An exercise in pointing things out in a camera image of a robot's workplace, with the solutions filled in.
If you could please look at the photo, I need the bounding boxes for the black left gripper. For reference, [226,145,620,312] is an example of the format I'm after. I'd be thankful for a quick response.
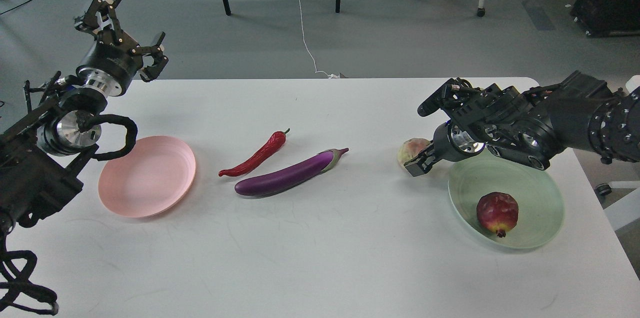
[74,0,169,97]

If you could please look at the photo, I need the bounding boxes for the black cabinet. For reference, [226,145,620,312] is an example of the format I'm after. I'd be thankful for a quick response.
[570,0,640,37]

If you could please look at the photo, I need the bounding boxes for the purple eggplant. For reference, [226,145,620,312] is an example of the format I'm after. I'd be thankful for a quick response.
[234,148,350,197]

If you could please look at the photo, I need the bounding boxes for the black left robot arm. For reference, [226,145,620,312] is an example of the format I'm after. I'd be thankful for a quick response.
[0,0,169,316]

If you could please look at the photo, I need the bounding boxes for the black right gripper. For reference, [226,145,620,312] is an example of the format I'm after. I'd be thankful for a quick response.
[404,122,486,177]

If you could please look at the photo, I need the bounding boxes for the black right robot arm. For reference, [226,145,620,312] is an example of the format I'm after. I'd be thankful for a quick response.
[404,71,640,176]

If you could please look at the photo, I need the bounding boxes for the red chili pepper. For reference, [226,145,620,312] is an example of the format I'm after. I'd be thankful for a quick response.
[218,128,290,177]

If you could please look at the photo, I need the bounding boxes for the red pomegranate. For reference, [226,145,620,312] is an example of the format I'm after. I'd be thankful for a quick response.
[476,192,519,238]

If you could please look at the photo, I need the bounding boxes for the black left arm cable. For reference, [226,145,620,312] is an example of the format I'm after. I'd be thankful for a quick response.
[0,114,139,316]

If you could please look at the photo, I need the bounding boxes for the green pink peach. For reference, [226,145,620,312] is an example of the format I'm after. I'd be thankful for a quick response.
[397,138,432,168]

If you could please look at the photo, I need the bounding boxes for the pink plate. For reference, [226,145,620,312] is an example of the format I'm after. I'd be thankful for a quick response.
[98,136,197,218]

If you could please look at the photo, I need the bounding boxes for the green plate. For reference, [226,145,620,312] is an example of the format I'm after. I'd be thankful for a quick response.
[448,151,565,250]

